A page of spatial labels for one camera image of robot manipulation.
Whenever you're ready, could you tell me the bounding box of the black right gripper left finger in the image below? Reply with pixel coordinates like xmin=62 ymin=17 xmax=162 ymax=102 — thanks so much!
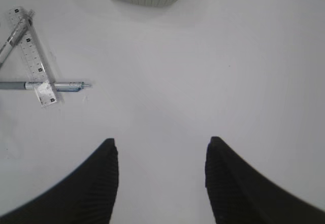
xmin=1 ymin=139 xmax=119 ymax=223

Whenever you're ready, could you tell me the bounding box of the clear plastic ruler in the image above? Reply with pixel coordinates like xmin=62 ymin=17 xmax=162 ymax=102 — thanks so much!
xmin=6 ymin=12 xmax=58 ymax=107

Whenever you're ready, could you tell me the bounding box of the grey grip patterned pen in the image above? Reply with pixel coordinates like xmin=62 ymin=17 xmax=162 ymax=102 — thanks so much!
xmin=1 ymin=7 xmax=35 ymax=67

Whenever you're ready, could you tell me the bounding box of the blue grey retractable pen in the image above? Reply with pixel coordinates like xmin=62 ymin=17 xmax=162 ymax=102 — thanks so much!
xmin=1 ymin=82 xmax=91 ymax=92

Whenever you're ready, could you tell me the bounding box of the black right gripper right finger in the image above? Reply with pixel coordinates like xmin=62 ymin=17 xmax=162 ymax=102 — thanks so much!
xmin=205 ymin=137 xmax=324 ymax=223

